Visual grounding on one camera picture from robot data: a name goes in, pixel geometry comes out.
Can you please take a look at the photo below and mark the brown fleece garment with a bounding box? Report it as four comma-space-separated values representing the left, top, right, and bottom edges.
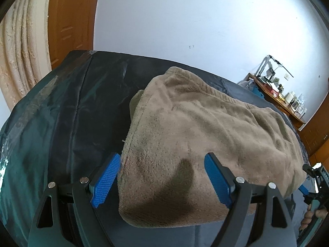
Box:
118, 67, 306, 227

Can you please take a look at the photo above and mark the person's right hand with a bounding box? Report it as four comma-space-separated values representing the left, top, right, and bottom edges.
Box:
298, 205, 328, 231

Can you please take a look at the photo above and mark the wooden desk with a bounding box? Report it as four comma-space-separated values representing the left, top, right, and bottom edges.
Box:
244, 72, 329, 157

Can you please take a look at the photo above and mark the plastic bag by desk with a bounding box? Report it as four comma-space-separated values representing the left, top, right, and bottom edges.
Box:
238, 79, 256, 91

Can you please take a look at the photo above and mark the dark green bed cover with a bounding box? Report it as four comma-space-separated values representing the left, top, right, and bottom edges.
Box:
1, 50, 309, 246

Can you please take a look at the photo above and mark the beige curtain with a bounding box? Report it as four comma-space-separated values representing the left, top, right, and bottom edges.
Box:
1, 0, 51, 109

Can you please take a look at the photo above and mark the brown wooden door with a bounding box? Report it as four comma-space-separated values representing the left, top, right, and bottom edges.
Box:
48, 0, 98, 69

